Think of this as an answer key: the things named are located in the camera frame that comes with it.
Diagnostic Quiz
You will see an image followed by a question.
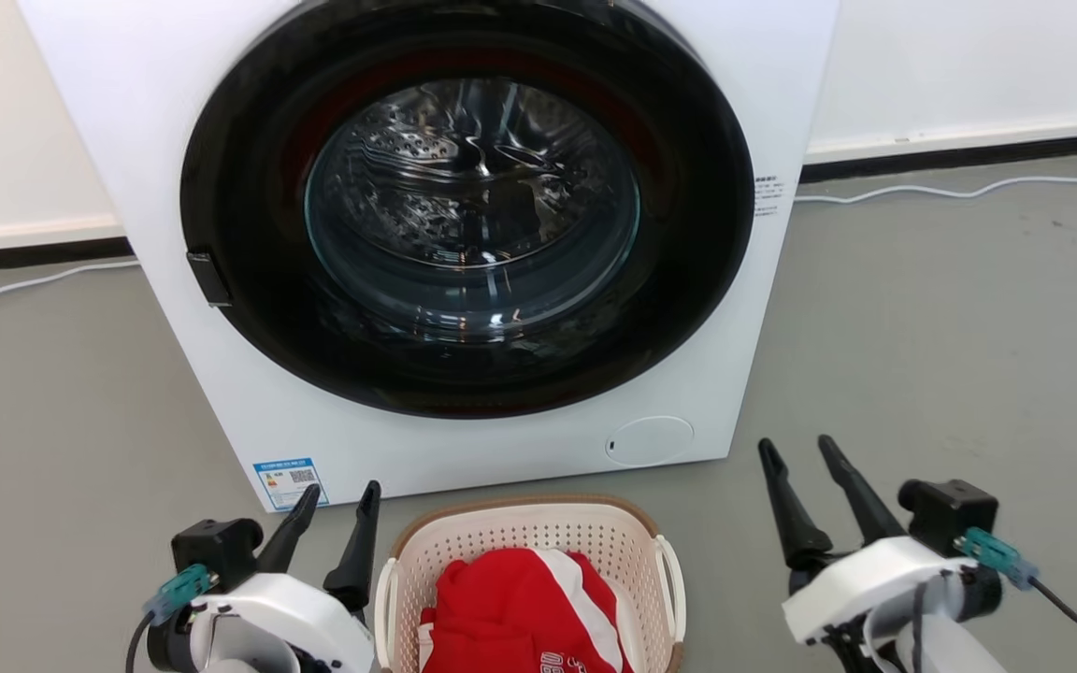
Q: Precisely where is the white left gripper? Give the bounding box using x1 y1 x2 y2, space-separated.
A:
211 480 381 673

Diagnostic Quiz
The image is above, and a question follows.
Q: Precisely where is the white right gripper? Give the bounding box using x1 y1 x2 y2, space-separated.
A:
758 435 969 646

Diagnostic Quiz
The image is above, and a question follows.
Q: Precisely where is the cream perforated laundry basket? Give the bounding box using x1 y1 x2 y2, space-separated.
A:
374 494 687 673

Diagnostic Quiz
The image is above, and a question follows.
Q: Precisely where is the blue energy label sticker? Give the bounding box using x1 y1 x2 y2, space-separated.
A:
252 457 330 511

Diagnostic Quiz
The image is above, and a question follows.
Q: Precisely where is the red and white jersey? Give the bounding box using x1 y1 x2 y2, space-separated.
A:
419 548 635 673

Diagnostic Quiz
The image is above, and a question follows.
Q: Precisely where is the round white filter cover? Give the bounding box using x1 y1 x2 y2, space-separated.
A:
605 416 695 468

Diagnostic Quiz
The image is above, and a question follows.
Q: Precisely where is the white front-load washing machine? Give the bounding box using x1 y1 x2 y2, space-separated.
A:
15 0 840 513

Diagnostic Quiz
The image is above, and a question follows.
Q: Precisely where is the small printed text sticker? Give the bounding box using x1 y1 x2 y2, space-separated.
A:
752 174 787 218

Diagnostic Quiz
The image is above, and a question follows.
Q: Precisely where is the black round washer door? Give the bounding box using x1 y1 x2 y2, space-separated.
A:
179 0 756 420

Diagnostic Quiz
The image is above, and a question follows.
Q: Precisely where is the teal left camera connector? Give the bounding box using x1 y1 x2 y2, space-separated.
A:
144 564 212 625

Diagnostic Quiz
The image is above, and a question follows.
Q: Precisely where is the teal camera connector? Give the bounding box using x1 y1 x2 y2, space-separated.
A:
144 564 212 625
955 528 1040 590

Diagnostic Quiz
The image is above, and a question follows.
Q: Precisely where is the teal right camera connector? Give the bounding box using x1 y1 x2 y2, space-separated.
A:
955 528 1040 590

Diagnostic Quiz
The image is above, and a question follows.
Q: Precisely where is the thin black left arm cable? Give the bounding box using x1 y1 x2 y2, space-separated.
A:
125 612 158 673

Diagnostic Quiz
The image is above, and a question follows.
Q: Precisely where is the black door latch handle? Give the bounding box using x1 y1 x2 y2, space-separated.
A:
186 249 234 308

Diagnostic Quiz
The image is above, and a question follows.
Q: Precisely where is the white power cable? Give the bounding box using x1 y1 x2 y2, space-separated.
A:
0 259 141 322
793 164 1077 204

